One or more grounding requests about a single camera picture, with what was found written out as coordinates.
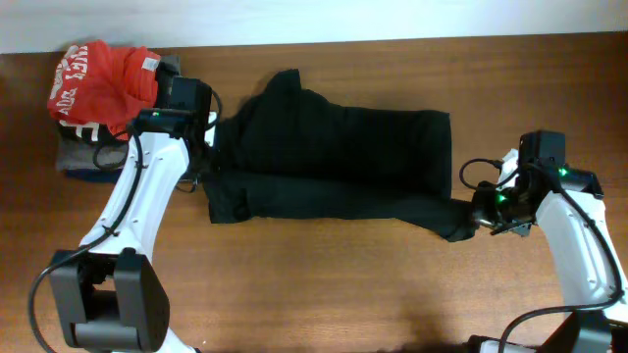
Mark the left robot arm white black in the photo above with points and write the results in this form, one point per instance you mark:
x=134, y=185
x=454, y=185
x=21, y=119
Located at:
x=107, y=294

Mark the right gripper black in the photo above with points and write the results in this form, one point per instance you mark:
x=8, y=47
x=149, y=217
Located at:
x=481, y=208

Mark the navy folded shirt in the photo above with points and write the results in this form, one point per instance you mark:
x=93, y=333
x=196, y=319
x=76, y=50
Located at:
x=95, y=176

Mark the black t-shirt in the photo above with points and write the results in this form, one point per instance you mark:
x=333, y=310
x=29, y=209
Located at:
x=289, y=153

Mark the grey folded shirt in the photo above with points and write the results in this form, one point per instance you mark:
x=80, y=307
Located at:
x=106, y=155

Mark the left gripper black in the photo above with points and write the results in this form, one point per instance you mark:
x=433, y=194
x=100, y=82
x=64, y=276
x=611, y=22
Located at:
x=199, y=178

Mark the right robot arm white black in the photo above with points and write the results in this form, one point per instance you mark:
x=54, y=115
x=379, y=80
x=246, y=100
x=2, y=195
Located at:
x=536, y=187

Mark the red folded t-shirt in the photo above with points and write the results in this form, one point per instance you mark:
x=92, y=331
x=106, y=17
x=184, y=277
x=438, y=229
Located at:
x=96, y=83

